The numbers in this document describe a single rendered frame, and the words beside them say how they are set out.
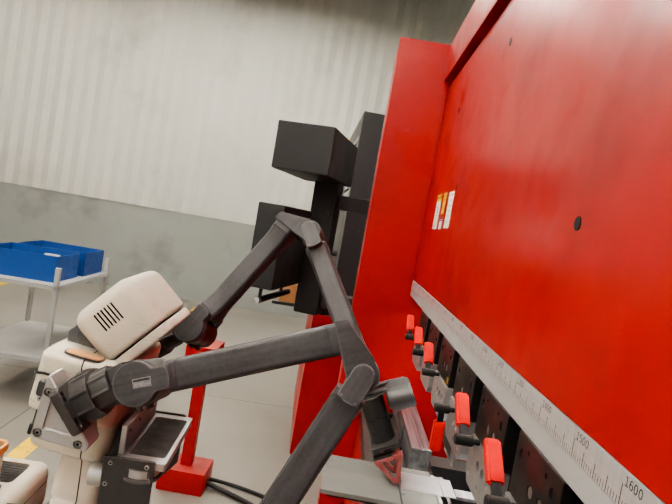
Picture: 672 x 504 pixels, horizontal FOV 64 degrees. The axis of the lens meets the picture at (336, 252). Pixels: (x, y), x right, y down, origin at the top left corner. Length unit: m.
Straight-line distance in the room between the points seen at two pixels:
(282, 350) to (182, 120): 7.76
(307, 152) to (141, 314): 1.29
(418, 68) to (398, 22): 6.72
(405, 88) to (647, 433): 1.76
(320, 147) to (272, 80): 6.32
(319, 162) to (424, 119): 0.46
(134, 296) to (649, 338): 0.90
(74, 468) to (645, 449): 1.07
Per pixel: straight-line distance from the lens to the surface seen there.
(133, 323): 1.14
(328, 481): 1.30
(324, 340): 0.92
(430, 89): 2.15
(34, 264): 4.17
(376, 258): 2.07
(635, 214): 0.60
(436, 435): 1.14
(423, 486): 1.37
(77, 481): 1.32
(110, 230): 8.80
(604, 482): 0.59
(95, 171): 8.89
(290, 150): 2.27
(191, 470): 3.21
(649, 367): 0.54
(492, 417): 0.91
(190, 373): 0.97
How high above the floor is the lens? 1.57
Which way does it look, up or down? 3 degrees down
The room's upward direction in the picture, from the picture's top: 10 degrees clockwise
